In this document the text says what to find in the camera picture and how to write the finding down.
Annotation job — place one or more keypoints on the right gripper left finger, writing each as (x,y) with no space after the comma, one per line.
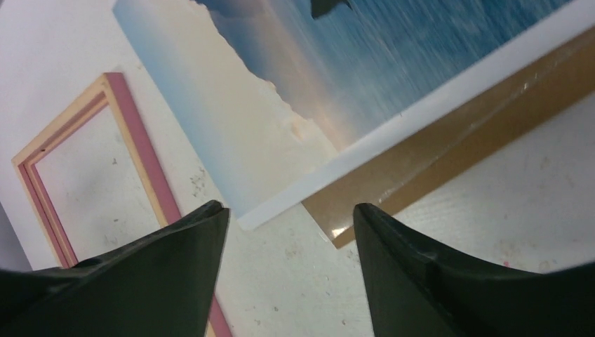
(159,285)

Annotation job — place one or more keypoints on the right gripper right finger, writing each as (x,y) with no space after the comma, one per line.
(418,286)

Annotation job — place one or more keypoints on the pink wooden photo frame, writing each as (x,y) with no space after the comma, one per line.
(95,182)

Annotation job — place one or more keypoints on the sea landscape photo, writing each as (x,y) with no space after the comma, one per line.
(279,102)

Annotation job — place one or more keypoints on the brown backing board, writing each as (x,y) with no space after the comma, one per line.
(443,150)

